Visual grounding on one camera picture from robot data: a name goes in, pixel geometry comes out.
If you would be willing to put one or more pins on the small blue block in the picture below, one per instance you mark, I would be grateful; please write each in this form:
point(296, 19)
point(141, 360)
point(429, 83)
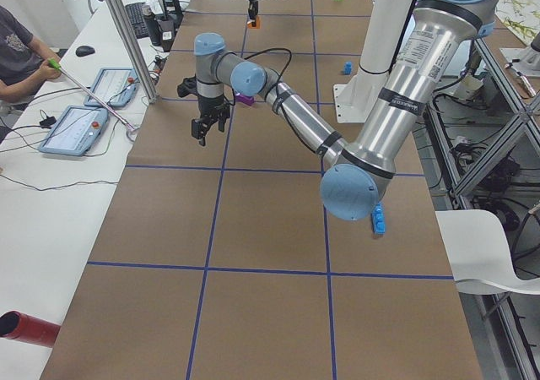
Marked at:
point(347, 68)

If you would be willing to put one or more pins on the black keyboard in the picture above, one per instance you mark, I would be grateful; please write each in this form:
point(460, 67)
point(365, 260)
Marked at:
point(135, 16)

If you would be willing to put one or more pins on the aluminium frame post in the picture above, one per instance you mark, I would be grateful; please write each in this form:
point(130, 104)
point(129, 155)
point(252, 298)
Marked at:
point(124, 28)

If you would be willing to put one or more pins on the seated person grey shirt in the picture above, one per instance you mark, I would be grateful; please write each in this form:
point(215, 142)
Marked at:
point(25, 59)

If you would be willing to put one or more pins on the white pedestal base plate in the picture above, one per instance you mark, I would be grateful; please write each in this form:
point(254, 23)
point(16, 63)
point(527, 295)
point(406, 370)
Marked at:
point(353, 101)

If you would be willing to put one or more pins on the white plastic chair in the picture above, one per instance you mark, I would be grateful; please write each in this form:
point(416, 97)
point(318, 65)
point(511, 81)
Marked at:
point(479, 254)

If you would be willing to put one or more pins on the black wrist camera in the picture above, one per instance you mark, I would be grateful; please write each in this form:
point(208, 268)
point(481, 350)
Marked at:
point(187, 87)

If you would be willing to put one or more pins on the teach pendant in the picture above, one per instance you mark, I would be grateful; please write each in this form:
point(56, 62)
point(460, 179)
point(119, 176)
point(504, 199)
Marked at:
point(75, 131)
point(115, 86)

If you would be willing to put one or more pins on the red cylinder tube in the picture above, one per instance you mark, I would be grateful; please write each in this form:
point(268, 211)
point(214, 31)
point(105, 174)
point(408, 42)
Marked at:
point(24, 328)

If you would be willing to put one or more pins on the purple trapezoid block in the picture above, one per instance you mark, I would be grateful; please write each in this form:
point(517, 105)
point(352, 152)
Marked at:
point(244, 99)

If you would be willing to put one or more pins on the orange trapezoid block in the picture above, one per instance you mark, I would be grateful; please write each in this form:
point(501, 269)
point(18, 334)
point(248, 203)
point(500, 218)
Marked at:
point(254, 23)

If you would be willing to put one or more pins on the white pedestal column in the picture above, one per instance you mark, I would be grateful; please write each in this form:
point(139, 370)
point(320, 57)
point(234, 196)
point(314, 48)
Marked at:
point(387, 25)

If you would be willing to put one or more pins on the metal stick green handle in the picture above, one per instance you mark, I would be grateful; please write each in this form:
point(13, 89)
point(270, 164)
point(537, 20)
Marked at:
point(131, 130)

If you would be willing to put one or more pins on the far teach pendant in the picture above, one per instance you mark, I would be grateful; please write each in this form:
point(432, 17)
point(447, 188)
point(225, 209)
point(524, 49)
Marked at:
point(115, 86)

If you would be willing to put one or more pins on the near teach pendant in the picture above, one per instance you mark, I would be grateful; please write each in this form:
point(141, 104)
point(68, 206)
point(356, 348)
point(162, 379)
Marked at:
point(75, 131)

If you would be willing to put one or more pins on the long blue brick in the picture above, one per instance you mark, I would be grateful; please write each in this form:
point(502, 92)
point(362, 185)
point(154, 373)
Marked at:
point(378, 219)

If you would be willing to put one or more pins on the black computer mouse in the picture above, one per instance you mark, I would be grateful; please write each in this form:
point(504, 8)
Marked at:
point(84, 51)

